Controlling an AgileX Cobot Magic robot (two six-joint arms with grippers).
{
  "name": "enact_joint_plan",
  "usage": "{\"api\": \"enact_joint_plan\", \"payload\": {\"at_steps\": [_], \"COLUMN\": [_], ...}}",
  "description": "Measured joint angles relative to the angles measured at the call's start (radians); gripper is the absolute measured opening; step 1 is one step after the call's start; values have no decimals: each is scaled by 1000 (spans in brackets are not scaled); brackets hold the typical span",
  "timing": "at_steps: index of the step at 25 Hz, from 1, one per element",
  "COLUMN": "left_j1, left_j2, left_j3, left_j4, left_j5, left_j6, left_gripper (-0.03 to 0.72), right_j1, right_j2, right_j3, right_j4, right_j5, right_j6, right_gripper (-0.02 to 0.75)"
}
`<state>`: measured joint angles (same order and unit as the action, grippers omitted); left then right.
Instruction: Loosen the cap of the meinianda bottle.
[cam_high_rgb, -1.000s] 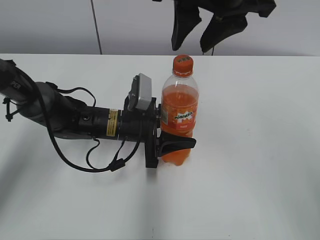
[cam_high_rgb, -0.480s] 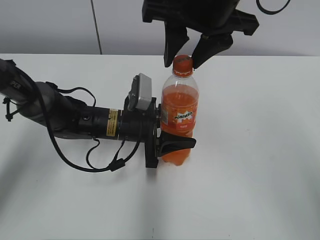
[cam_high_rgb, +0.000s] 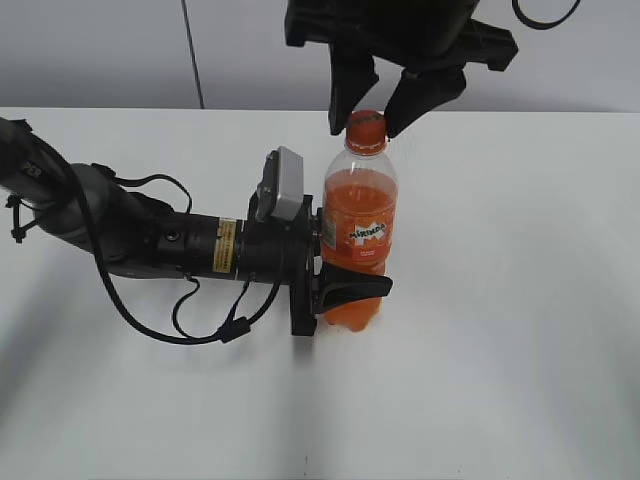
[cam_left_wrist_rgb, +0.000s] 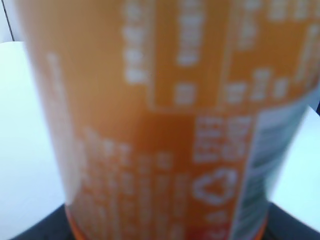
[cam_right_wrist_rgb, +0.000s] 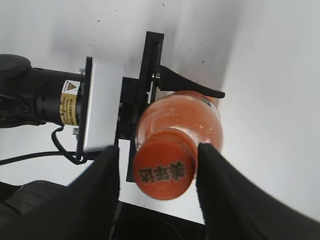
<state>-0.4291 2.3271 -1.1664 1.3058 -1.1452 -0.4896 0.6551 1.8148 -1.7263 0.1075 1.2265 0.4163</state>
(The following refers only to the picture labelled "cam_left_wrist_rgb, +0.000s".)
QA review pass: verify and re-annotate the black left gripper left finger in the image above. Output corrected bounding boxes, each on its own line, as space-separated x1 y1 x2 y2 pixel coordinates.
0 204 74 240

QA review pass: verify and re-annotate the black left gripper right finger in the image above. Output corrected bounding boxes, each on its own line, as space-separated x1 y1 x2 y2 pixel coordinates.
262 203 320 240

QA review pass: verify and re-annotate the orange Mirinda soda bottle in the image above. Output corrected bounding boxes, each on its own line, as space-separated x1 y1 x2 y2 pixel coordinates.
14 0 320 240

